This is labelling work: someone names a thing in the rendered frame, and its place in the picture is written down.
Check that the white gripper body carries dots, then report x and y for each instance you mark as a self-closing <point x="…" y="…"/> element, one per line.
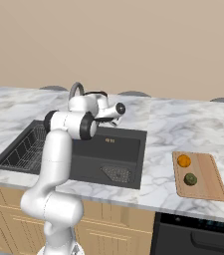
<point x="112" y="121"/>

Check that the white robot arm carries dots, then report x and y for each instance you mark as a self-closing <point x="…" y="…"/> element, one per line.
<point x="55" y="156"/>

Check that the dark grey sink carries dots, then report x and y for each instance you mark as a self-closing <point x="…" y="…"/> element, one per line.
<point x="116" y="149"/>

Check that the grey curved faucet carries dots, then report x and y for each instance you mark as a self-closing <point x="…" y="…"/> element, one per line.
<point x="76" y="87"/>

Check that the orange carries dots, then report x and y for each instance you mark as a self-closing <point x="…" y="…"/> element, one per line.
<point x="184" y="161"/>

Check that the wooden cutting board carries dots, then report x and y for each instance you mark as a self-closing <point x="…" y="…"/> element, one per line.
<point x="207" y="179"/>

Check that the light wooden cabinet door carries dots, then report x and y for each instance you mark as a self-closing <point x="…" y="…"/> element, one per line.
<point x="116" y="237"/>
<point x="14" y="225"/>

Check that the black dishwasher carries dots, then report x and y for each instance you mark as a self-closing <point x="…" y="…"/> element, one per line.
<point x="183" y="237"/>

